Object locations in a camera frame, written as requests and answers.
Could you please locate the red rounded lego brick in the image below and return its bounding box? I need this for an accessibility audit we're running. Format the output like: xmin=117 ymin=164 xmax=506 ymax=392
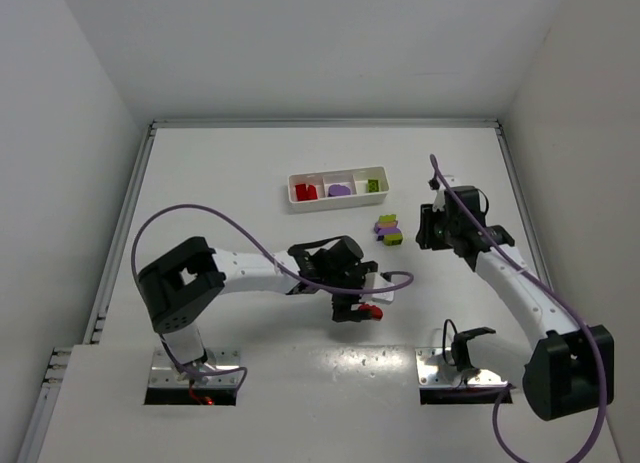
xmin=358 ymin=304 xmax=384 ymax=321

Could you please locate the green rounded lego brick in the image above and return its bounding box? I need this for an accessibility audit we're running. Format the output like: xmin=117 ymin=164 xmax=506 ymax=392
xmin=378 ymin=232 xmax=404 ymax=246

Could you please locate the purple butterfly lego brick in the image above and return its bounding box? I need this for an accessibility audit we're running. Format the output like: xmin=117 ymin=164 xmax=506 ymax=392
xmin=374 ymin=220 xmax=401 ymax=237

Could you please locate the purple flower lego brick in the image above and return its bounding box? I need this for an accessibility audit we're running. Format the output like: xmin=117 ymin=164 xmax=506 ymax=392
xmin=327 ymin=183 xmax=352 ymax=197

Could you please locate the red rectangular lego brick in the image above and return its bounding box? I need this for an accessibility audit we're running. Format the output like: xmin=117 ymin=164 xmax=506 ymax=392
xmin=306 ymin=185 xmax=319 ymax=201

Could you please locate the green studded lego brick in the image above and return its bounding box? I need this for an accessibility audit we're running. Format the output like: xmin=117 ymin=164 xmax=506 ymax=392
xmin=378 ymin=214 xmax=397 ymax=225

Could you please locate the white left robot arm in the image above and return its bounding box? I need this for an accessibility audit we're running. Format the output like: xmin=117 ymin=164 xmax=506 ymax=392
xmin=135 ymin=236 xmax=382 ymax=380

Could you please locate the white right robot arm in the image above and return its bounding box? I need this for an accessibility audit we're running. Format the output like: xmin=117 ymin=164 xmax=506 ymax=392
xmin=416 ymin=178 xmax=615 ymax=421

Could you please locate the white three-compartment tray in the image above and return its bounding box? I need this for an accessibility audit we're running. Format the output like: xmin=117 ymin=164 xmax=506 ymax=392
xmin=287 ymin=166 xmax=390 ymax=213

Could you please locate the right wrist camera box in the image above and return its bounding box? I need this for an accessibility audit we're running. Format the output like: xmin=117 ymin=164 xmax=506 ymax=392
xmin=428 ymin=174 xmax=461 ymax=212

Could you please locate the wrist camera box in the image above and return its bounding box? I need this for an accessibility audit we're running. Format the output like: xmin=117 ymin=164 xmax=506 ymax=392
xmin=360 ymin=273 xmax=395 ymax=305
xmin=428 ymin=174 xmax=461 ymax=212

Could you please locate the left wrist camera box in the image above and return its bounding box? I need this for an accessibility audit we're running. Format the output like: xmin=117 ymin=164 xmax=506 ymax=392
xmin=360 ymin=273 xmax=395 ymax=305

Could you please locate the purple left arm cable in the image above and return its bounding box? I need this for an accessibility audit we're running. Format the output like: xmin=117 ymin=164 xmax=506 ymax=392
xmin=130 ymin=202 xmax=416 ymax=399

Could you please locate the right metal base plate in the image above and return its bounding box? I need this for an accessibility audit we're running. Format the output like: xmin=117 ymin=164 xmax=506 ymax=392
xmin=415 ymin=345 xmax=521 ymax=390

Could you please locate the metal base plate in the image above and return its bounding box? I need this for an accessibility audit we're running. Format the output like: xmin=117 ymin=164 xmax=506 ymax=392
xmin=148 ymin=348 xmax=244 ymax=390
xmin=415 ymin=345 xmax=521 ymax=390

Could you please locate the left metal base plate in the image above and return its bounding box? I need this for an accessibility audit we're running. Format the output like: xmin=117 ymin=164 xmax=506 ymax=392
xmin=148 ymin=348 xmax=244 ymax=390

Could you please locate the aluminium table edge rail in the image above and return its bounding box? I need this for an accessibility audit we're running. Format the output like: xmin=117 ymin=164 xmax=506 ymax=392
xmin=14 ymin=117 xmax=586 ymax=463

